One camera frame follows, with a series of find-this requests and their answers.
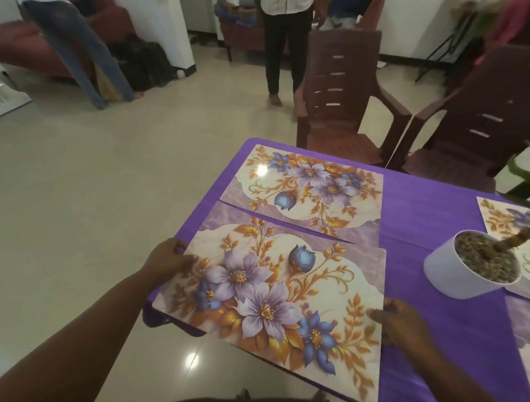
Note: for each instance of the purple cloth table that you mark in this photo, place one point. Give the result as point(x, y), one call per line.
point(414, 207)

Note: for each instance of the reddish brown chair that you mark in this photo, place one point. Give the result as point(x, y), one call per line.
point(372, 16)

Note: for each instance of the red sofa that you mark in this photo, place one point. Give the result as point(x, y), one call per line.
point(25, 45)

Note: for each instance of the white appliance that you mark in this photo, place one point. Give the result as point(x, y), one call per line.
point(12, 99)

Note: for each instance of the person's left forearm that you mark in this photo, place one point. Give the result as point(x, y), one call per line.
point(83, 352)

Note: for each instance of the wooden folding table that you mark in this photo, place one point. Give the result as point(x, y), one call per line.
point(445, 49)

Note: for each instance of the person's right hand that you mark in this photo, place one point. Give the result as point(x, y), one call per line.
point(403, 327)

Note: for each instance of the blue jeans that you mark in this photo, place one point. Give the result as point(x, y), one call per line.
point(74, 49)

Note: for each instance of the brown plastic chair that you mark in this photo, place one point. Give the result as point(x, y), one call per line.
point(331, 136)
point(455, 165)

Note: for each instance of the green plant with white pot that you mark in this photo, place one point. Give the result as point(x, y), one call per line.
point(443, 273)

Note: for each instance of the person's right forearm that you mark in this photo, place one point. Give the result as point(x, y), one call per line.
point(451, 385)

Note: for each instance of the black bag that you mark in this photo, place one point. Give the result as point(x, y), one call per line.
point(141, 66)

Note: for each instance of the person's left hand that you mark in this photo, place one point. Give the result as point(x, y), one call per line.
point(169, 263)

